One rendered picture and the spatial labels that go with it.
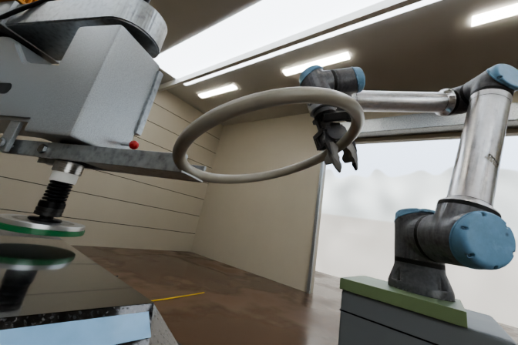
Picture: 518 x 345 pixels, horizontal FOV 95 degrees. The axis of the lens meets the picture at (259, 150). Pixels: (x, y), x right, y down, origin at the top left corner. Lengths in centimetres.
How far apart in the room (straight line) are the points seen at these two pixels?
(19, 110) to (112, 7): 47
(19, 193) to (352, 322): 554
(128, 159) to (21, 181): 512
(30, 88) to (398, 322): 137
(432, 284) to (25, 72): 155
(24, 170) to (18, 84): 467
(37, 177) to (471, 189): 585
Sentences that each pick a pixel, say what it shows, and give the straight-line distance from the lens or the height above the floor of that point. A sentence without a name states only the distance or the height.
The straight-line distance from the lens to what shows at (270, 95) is 42.
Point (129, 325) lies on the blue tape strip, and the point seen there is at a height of 81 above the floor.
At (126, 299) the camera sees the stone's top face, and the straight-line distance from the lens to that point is 53.
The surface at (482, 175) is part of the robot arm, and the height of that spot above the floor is 126.
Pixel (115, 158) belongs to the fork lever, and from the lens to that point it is 78.
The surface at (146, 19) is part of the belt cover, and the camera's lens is 109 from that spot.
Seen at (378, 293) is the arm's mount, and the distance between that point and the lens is 90.
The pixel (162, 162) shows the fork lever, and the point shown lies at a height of 110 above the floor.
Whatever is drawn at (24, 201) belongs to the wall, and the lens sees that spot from 587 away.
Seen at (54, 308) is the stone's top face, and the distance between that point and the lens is 49.
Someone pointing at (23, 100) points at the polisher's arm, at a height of 124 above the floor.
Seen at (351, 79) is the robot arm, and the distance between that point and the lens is 89.
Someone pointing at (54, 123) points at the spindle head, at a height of 116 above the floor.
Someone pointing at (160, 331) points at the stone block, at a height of 79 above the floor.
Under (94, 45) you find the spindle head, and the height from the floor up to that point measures 145.
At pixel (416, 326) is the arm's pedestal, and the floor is 81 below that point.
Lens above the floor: 98
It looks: 18 degrees up
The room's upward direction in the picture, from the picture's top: 11 degrees clockwise
